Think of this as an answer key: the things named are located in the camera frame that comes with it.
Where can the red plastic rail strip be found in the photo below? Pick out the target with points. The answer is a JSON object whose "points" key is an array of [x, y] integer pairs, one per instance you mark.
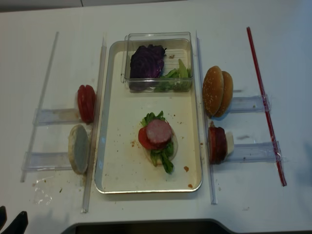
{"points": [[275, 143]]}

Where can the bottom bun slice upright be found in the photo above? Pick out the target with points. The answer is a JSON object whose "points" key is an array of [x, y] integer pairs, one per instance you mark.
{"points": [[78, 149]]}

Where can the stack of tomato slices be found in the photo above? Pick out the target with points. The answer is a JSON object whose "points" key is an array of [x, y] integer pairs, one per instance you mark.
{"points": [[86, 103]]}

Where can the sesame top bun rear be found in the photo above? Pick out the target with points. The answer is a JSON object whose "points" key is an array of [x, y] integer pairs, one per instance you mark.
{"points": [[212, 91]]}

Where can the purple cabbage leaf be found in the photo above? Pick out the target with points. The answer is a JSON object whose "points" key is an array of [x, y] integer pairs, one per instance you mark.
{"points": [[147, 62]]}

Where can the clear pusher track bun side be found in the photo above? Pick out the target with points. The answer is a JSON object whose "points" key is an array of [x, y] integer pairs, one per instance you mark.
{"points": [[253, 104]]}

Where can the bottom bun on tray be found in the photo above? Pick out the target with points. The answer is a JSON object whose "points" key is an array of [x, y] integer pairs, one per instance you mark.
{"points": [[174, 141]]}

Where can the metal baking tray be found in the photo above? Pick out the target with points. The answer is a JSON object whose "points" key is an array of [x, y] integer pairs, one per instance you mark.
{"points": [[122, 164]]}

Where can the lettuce leaf on bun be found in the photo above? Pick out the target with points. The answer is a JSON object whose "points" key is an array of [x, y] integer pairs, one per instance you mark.
{"points": [[166, 148]]}

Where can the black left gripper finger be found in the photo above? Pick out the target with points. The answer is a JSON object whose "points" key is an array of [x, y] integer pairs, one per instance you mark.
{"points": [[2, 216], [18, 225]]}

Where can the sesame bun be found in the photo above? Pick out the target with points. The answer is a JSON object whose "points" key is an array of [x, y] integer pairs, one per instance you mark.
{"points": [[227, 94], [212, 91]]}

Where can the tomato slice on burger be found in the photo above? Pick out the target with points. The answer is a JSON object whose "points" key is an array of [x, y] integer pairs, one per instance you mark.
{"points": [[144, 141]]}

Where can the green lettuce in container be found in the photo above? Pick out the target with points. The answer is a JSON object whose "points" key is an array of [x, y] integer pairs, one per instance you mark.
{"points": [[177, 80]]}

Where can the stack of meat patties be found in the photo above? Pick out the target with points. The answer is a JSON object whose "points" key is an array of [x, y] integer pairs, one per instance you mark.
{"points": [[217, 144]]}

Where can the sesame top bun front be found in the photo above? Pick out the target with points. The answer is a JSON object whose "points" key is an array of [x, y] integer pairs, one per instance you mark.
{"points": [[227, 94]]}

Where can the clear right inner rail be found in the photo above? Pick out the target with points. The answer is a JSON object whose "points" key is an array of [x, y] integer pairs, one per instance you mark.
{"points": [[213, 195]]}

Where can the clear pusher track bread side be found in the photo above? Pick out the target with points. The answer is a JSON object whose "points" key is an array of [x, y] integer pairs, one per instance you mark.
{"points": [[34, 161]]}

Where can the clear plastic vegetable container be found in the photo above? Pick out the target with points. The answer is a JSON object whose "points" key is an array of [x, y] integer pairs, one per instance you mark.
{"points": [[178, 45]]}

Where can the clear pusher track patty side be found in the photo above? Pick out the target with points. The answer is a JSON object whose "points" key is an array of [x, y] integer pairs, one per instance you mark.
{"points": [[251, 153]]}

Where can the clear pusher track tomato side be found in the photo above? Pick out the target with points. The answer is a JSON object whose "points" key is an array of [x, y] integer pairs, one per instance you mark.
{"points": [[44, 117]]}

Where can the meat patty slice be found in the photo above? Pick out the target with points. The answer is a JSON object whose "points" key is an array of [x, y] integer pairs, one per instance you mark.
{"points": [[158, 131]]}

